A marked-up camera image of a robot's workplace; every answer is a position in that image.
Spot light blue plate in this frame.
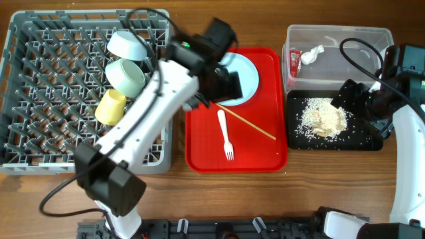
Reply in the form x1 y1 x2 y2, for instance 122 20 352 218
220 52 259 106

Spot wooden chopstick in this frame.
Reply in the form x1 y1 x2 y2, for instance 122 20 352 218
216 104 277 140

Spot rice and food scraps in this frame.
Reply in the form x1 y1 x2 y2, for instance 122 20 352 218
295 98 348 142

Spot white plastic fork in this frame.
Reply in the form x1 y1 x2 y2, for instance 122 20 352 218
217 110 234 161

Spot red snack wrapper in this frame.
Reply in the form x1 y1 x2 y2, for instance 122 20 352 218
289 49 302 78

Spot white napkin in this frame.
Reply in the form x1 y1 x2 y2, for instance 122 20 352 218
301 45 324 65

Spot green bowl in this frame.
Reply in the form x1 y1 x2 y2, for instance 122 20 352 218
105 58 145 98

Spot light blue bowl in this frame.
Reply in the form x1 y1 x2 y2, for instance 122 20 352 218
106 31 147 61

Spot yellow cup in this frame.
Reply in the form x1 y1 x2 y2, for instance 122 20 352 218
95 89 127 125

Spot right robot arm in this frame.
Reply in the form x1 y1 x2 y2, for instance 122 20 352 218
308 44 424 238

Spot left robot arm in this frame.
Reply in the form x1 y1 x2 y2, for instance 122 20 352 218
74 33 242 238

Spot grey dishwasher rack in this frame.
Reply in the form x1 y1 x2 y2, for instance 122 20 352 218
1 9 173 175

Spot red plastic tray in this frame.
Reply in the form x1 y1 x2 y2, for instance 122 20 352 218
186 47 288 173

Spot clear plastic bin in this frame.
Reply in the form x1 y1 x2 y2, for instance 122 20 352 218
282 25 394 92

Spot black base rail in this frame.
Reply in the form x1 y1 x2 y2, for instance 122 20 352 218
78 217 371 239

